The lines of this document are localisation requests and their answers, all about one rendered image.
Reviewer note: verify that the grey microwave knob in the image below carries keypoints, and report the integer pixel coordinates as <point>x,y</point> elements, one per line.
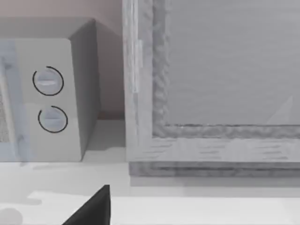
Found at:
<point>47,80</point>
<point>53,118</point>

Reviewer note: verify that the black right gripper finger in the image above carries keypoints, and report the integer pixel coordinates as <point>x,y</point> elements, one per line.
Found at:
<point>98,209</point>

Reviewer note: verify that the pale microwave oven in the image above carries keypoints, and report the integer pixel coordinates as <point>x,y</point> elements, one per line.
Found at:
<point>58,98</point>

